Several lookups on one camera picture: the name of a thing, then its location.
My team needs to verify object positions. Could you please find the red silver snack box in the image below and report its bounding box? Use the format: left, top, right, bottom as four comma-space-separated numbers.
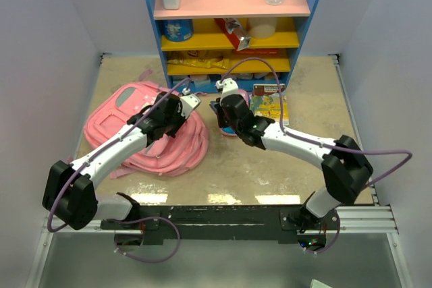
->
214, 18, 251, 51

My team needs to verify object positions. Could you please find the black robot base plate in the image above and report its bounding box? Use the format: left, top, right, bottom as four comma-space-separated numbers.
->
101, 205, 340, 250

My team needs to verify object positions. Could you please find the white translucent cup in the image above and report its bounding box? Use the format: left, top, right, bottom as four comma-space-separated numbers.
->
247, 17, 277, 39

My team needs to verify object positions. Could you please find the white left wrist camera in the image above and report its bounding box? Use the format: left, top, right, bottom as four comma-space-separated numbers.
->
180, 89, 201, 119

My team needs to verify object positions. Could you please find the pink blue pencil case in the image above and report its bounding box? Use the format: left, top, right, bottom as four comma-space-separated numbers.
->
220, 89, 250, 137

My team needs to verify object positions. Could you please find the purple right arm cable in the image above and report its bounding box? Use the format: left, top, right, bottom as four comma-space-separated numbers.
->
221, 57, 413, 255

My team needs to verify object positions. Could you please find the pink student backpack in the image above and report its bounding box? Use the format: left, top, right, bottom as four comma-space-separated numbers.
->
84, 80, 209, 179

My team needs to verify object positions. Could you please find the yellow chips bag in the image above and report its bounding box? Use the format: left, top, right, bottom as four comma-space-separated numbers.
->
167, 50, 230, 69

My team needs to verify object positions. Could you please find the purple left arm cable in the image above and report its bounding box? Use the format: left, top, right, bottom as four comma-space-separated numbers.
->
47, 77, 192, 262

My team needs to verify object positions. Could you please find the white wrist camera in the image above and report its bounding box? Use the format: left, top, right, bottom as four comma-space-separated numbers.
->
180, 89, 201, 119
215, 78, 239, 100

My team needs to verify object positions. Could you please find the yellow illustrated book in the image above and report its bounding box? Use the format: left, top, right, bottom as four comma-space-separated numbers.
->
250, 84, 281, 121

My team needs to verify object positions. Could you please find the blue pink yellow shelf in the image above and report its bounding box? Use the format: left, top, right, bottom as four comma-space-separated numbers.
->
146, 0, 319, 93

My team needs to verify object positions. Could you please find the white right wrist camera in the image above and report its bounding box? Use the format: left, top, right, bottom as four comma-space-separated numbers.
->
215, 78, 239, 100

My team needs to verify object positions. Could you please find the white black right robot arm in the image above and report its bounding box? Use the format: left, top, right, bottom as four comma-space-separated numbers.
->
210, 94, 373, 232

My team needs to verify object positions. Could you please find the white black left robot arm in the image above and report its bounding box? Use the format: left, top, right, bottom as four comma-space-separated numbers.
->
43, 92, 201, 233

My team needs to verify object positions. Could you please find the blue cartoon can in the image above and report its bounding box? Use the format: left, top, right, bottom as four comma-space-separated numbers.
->
163, 19, 194, 42

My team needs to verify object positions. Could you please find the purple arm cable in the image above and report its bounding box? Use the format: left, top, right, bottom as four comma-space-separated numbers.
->
47, 77, 192, 262
221, 57, 413, 255

